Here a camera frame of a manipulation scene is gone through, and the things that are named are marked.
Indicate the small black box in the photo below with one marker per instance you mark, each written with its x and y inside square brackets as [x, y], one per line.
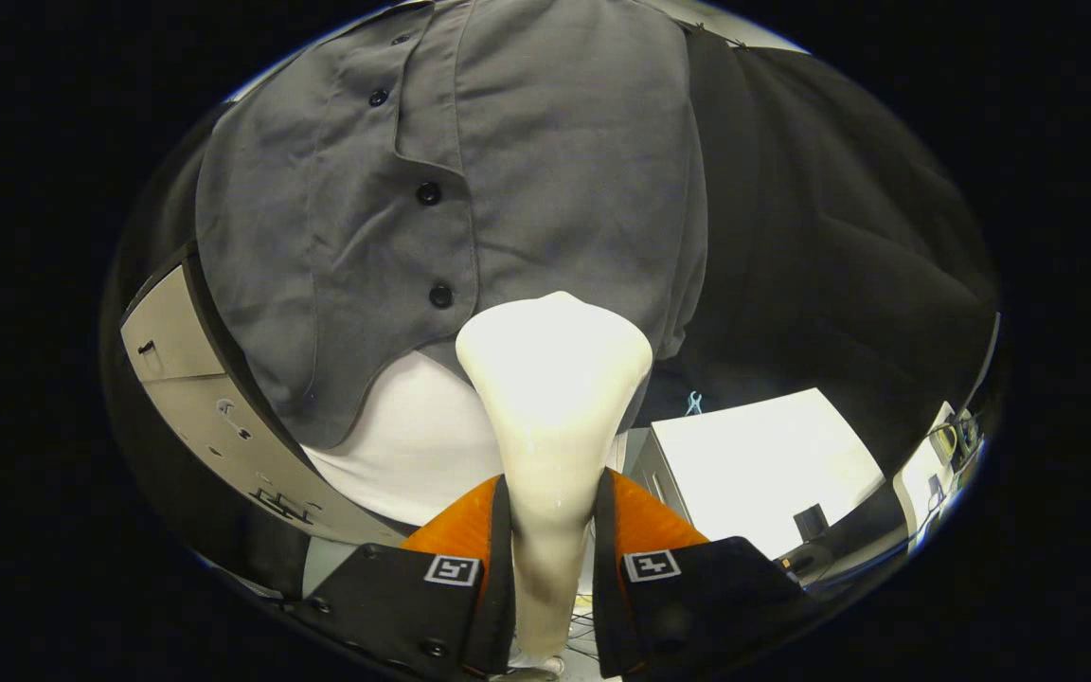
[811, 523]

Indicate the grey drawer cabinet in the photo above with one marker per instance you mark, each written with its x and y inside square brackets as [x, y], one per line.
[186, 398]

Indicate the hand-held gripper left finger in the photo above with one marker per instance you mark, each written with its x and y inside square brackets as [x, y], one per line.
[498, 587]

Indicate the white garment steamer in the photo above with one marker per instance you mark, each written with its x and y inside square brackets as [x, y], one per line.
[555, 379]

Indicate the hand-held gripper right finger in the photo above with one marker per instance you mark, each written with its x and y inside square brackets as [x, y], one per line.
[607, 606]

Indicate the white mannequin torso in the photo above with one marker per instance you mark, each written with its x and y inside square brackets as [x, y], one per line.
[413, 445]

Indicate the black backdrop cloth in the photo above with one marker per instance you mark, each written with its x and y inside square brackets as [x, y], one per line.
[839, 237]

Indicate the light blue clip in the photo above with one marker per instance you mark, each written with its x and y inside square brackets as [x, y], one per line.
[694, 403]

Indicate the grey button shirt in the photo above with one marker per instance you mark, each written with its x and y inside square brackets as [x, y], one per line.
[555, 170]

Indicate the white table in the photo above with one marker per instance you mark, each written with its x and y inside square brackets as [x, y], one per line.
[763, 464]

